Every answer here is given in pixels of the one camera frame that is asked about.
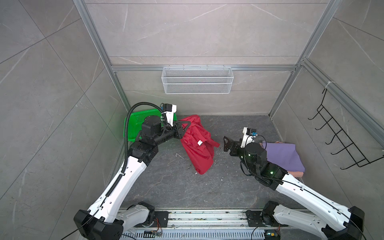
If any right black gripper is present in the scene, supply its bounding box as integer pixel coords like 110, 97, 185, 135
224, 135, 257, 175

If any red t shirt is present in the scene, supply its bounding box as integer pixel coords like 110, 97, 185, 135
181, 115, 220, 175

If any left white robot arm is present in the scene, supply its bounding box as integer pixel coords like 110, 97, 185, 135
74, 116, 191, 240

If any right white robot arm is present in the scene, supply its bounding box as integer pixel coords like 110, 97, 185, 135
224, 136, 366, 240

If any green plastic basket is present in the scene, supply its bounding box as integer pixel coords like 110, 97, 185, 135
123, 109, 177, 142

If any purple folded t shirt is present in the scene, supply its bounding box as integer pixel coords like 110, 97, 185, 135
262, 142, 305, 172

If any pink folded t shirt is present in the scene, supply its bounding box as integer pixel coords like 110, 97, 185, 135
288, 171, 304, 178

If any small green circuit board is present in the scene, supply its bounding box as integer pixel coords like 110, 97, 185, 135
264, 230, 281, 240

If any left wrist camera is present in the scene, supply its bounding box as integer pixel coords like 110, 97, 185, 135
161, 104, 177, 127

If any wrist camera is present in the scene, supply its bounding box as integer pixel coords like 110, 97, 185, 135
161, 104, 177, 127
241, 127, 258, 148

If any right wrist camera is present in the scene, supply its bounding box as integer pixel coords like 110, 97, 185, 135
241, 127, 258, 148

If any white wire mesh basket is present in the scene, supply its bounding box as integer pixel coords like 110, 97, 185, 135
161, 67, 234, 95

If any left black corrugated cable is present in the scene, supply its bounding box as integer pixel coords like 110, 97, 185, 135
121, 101, 164, 175

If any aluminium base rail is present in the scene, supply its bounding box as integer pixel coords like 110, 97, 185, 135
116, 209, 331, 240

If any black wire hook rack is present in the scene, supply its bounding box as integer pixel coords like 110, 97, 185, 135
308, 89, 384, 170

